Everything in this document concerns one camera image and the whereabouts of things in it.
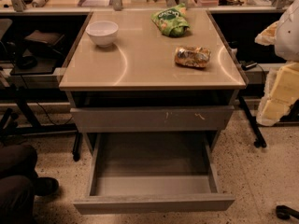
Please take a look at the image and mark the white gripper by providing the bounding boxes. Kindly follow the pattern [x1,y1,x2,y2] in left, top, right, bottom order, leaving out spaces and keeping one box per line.
[255,21,299,120]

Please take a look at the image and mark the black chair caster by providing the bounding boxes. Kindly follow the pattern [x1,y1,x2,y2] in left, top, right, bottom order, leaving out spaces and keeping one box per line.
[276,205,299,220]

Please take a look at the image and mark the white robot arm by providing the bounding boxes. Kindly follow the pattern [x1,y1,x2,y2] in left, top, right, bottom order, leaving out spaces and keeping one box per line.
[255,0,299,126]

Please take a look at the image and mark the open grey drawer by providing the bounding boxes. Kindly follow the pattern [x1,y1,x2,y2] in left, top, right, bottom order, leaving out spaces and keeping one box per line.
[74,132,235,215]

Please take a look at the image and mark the black shoe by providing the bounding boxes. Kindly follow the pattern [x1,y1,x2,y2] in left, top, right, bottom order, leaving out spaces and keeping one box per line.
[34,177,59,196]

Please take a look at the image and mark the grey drawer cabinet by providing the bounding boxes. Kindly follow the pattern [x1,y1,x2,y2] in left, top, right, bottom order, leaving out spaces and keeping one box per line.
[58,8,248,216]

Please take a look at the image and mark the closed grey upper drawer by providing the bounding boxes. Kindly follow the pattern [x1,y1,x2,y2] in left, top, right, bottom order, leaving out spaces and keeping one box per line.
[70,105,234,133]

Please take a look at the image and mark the black power adapter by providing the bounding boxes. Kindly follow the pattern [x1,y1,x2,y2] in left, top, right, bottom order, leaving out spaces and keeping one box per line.
[240,61,257,71]

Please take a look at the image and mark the person's dark trouser legs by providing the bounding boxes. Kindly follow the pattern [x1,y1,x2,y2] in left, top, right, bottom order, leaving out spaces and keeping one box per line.
[0,145,37,224]

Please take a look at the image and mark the white ceramic bowl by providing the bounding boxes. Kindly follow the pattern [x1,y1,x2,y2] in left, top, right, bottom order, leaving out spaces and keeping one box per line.
[85,21,119,48]

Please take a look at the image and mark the green chip bag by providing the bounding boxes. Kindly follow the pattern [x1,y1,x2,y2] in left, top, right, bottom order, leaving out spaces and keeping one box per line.
[150,3,190,37]

